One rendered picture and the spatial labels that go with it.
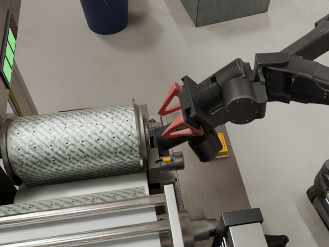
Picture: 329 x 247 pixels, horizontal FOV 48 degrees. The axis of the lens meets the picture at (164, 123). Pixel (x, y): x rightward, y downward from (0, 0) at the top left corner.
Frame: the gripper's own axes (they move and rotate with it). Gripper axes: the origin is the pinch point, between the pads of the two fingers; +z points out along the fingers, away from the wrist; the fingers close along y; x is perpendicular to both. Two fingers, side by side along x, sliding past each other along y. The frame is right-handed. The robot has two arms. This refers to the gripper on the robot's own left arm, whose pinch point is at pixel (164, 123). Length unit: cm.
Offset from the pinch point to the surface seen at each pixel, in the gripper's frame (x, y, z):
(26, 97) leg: -18, 78, 87
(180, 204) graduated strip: -31.4, -0.7, 20.8
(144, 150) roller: 2.6, -5.5, 4.1
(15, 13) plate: 18, 57, 35
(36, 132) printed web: 18.6, -1.5, 16.3
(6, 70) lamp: 18.2, 29.2, 33.5
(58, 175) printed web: 10.6, -6.2, 20.1
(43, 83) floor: -53, 143, 130
